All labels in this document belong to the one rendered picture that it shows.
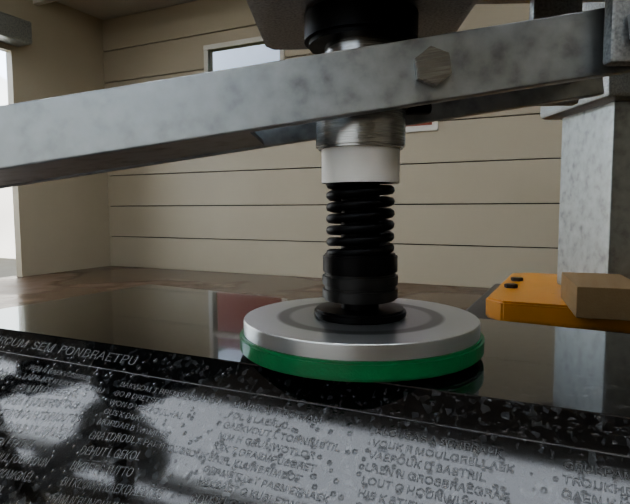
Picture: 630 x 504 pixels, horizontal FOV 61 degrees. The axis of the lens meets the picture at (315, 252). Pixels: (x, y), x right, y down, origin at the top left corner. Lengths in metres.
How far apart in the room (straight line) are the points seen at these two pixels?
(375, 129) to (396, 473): 0.26
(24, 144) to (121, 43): 9.16
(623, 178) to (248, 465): 0.92
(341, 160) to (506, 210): 6.16
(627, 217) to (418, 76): 0.80
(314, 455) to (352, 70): 0.29
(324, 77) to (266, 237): 7.24
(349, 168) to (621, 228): 0.79
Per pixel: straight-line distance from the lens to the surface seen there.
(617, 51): 0.47
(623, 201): 1.17
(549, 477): 0.38
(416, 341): 0.41
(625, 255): 1.18
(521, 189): 6.58
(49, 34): 9.28
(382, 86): 0.44
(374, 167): 0.46
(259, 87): 0.44
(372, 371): 0.40
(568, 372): 0.48
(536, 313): 1.06
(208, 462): 0.44
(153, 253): 8.93
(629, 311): 0.95
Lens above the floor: 0.95
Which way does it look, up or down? 5 degrees down
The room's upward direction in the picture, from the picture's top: straight up
